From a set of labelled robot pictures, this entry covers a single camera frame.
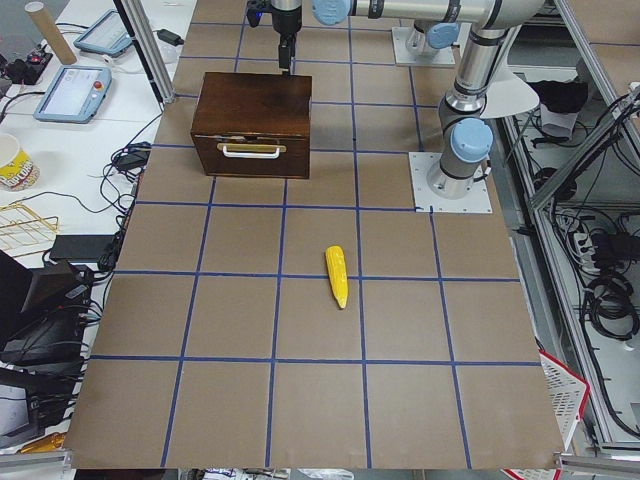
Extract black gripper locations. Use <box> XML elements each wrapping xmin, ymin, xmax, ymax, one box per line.
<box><xmin>270</xmin><ymin>0</ymin><xmax>302</xmax><ymax>75</ymax></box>

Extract dark wooden drawer box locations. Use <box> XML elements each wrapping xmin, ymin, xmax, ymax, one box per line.
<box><xmin>190</xmin><ymin>72</ymin><xmax>312</xmax><ymax>147</ymax></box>

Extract wooden drawer with white handle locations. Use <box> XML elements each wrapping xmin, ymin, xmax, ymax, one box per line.
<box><xmin>192</xmin><ymin>135</ymin><xmax>310</xmax><ymax>179</ymax></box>

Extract yellow toy corn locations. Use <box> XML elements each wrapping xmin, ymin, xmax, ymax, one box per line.
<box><xmin>325</xmin><ymin>245</ymin><xmax>349</xmax><ymax>309</ymax></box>

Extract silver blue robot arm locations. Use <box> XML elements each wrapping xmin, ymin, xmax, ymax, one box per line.
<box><xmin>312</xmin><ymin>1</ymin><xmax>543</xmax><ymax>182</ymax></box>

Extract black power adapter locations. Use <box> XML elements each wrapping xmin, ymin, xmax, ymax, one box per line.
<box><xmin>156</xmin><ymin>29</ymin><xmax>184</xmax><ymax>46</ymax></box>

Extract far blue teach pendant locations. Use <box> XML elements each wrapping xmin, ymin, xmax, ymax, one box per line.
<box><xmin>73</xmin><ymin>10</ymin><xmax>132</xmax><ymax>57</ymax></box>

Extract blue teach pendant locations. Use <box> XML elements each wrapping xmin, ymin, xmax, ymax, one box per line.
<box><xmin>33</xmin><ymin>66</ymin><xmax>112</xmax><ymax>124</ymax></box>
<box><xmin>73</xmin><ymin>10</ymin><xmax>132</xmax><ymax>57</ymax></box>

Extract black power brick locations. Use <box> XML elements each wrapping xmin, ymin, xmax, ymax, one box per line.
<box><xmin>114</xmin><ymin>150</ymin><xmax>150</xmax><ymax>171</ymax></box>

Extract near blue teach pendant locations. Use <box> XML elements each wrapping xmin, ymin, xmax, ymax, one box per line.
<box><xmin>33</xmin><ymin>66</ymin><xmax>112</xmax><ymax>124</ymax></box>

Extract cardboard tube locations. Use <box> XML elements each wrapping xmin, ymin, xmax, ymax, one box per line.
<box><xmin>24</xmin><ymin>1</ymin><xmax>77</xmax><ymax>65</ymax></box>

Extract yellow white paper cup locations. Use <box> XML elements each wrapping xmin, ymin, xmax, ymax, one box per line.
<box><xmin>1</xmin><ymin>133</ymin><xmax>40</xmax><ymax>191</ymax></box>

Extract black electronics box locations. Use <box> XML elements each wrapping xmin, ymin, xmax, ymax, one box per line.
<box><xmin>0</xmin><ymin>249</ymin><xmax>96</xmax><ymax>366</ymax></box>

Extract white plastic basket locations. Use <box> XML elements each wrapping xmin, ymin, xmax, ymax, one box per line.
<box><xmin>539</xmin><ymin>350</ymin><xmax>590</xmax><ymax>452</ymax></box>

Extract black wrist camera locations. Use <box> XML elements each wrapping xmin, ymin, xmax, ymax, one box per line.
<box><xmin>246</xmin><ymin>0</ymin><xmax>266</xmax><ymax>28</ymax></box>

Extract aluminium frame post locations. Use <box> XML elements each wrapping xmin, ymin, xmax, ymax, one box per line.
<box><xmin>113</xmin><ymin>0</ymin><xmax>175</xmax><ymax>104</ymax></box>

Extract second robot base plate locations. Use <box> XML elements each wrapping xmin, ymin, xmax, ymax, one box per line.
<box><xmin>392</xmin><ymin>23</ymin><xmax>459</xmax><ymax>68</ymax></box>

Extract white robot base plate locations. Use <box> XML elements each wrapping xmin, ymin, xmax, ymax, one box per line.
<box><xmin>409</xmin><ymin>152</ymin><xmax>492</xmax><ymax>214</ymax></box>

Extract gold wire rack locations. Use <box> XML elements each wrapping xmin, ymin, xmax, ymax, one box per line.
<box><xmin>0</xmin><ymin>203</ymin><xmax>59</xmax><ymax>257</ymax></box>

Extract orange screwdriver handle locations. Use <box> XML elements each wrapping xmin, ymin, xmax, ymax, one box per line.
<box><xmin>19</xmin><ymin>432</ymin><xmax>66</xmax><ymax>454</ymax></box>

